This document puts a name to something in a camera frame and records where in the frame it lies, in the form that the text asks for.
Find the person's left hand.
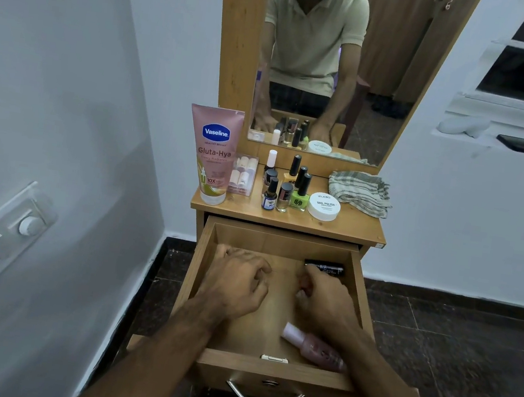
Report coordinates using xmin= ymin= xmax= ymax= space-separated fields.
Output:
xmin=194 ymin=241 xmax=276 ymax=326

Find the person's right hand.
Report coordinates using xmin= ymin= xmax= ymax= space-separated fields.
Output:
xmin=288 ymin=261 xmax=372 ymax=351

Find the black lipstick tube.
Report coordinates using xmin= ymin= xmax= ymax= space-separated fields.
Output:
xmin=302 ymin=258 xmax=347 ymax=279

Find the pink bottle white cap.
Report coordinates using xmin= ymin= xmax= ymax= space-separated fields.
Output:
xmin=277 ymin=321 xmax=353 ymax=375

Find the wooden drawer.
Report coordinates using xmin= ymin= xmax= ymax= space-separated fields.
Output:
xmin=122 ymin=206 xmax=440 ymax=397

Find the blue label nail polish bottle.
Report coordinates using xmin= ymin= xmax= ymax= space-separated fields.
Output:
xmin=261 ymin=175 xmax=281 ymax=212

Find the dark cap gold nail polish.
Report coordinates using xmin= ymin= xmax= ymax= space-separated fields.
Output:
xmin=275 ymin=181 xmax=295 ymax=214

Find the round white jar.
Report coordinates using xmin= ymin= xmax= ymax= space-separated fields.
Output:
xmin=305 ymin=190 xmax=343 ymax=225

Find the green nail polish bottle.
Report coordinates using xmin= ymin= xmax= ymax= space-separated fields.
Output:
xmin=288 ymin=171 xmax=315 ymax=213

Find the clear box of pink tubes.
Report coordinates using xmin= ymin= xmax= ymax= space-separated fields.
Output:
xmin=226 ymin=152 xmax=260 ymax=199

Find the clear nail polish bottle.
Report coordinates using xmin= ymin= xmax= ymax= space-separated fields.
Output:
xmin=292 ymin=165 xmax=310 ymax=193

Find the white cap nail polish bottle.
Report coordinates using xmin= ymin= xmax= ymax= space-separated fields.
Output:
xmin=262 ymin=148 xmax=279 ymax=179

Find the pink lotion tube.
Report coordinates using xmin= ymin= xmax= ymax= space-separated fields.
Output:
xmin=177 ymin=103 xmax=246 ymax=209

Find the person's left forearm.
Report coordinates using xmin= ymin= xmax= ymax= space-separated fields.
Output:
xmin=68 ymin=283 xmax=234 ymax=397

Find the wooden dressing table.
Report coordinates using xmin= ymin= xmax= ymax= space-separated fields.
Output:
xmin=185 ymin=0 xmax=484 ymax=276

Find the striped green white cloth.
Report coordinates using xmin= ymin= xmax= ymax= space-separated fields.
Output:
xmin=324 ymin=167 xmax=396 ymax=220

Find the white object on sill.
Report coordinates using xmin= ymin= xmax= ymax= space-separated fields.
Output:
xmin=436 ymin=109 xmax=492 ymax=141

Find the dressing table mirror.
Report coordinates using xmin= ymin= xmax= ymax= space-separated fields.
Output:
xmin=245 ymin=0 xmax=471 ymax=176

